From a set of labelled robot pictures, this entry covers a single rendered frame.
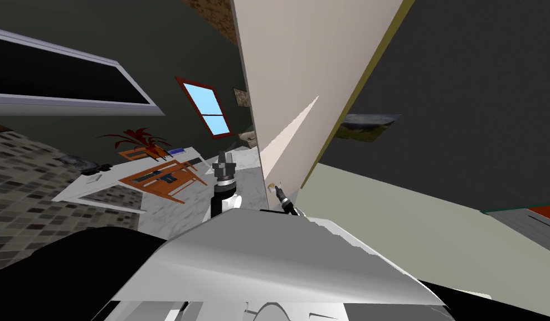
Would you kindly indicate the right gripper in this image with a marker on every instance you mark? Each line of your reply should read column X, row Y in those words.
column 279, row 192

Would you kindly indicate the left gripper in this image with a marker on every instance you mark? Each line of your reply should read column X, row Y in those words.
column 224, row 171

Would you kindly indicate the tan door knob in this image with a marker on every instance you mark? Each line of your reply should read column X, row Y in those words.
column 271, row 187

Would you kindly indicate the red framed window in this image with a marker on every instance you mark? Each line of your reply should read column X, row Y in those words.
column 208, row 107

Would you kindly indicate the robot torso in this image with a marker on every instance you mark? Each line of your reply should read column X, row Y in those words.
column 266, row 263

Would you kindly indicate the red potted plant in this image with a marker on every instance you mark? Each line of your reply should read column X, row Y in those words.
column 138, row 138

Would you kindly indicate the beige door leaf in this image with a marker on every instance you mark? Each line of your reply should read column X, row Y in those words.
column 301, row 80

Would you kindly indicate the white table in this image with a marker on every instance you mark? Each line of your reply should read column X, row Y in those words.
column 101, row 183

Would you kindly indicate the white framed dark window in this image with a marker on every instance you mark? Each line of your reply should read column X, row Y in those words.
column 56, row 76

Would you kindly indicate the grey and red cabinet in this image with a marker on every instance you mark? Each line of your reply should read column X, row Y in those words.
column 531, row 223

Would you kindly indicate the small brown wall picture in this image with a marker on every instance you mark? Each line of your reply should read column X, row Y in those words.
column 242, row 97

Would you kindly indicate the landscape wall picture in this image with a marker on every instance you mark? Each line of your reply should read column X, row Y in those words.
column 366, row 127

